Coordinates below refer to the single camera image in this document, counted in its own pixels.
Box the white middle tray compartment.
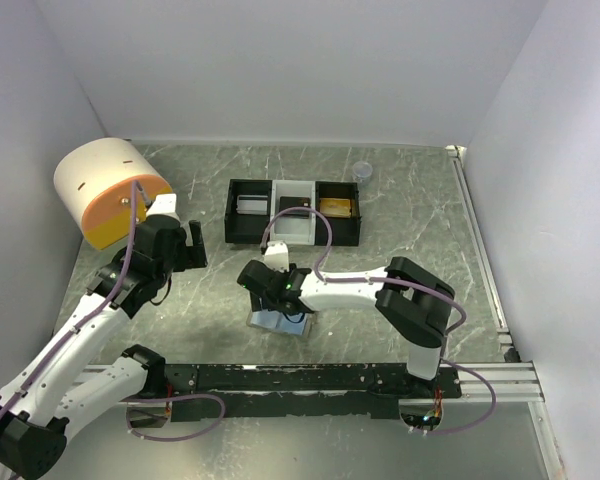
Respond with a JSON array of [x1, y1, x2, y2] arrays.
[[269, 180, 316, 246]]

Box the black tray compartment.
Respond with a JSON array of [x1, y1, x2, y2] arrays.
[[224, 179, 273, 245], [315, 181, 362, 247]]

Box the black cards stack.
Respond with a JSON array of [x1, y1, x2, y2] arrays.
[[279, 196, 311, 210]]

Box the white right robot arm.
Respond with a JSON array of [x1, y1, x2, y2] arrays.
[[237, 257, 462, 398]]

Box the black right tray compartment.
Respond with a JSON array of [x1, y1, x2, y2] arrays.
[[315, 181, 362, 247]]

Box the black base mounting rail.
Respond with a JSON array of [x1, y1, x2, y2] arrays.
[[140, 363, 461, 422]]

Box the black left tray compartment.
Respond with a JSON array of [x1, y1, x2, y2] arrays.
[[224, 179, 273, 245]]

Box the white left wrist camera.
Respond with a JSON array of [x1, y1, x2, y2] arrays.
[[146, 193, 180, 221]]

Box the small clear plastic cup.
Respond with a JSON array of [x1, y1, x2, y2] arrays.
[[351, 161, 373, 185]]

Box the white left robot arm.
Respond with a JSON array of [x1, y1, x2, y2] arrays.
[[0, 214, 207, 479]]

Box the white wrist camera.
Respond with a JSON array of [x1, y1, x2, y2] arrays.
[[146, 193, 180, 221], [262, 241, 290, 272]]

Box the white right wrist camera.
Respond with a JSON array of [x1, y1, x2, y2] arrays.
[[262, 241, 290, 272]]

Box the gold cards stack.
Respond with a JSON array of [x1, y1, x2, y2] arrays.
[[319, 198, 353, 218]]

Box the aluminium frame rail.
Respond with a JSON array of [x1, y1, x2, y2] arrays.
[[445, 145, 545, 403]]

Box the white orange yellow drawer cabinet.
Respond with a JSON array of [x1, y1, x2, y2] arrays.
[[53, 138, 173, 250]]

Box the silver cards stack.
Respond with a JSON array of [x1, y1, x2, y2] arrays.
[[236, 195, 269, 216]]

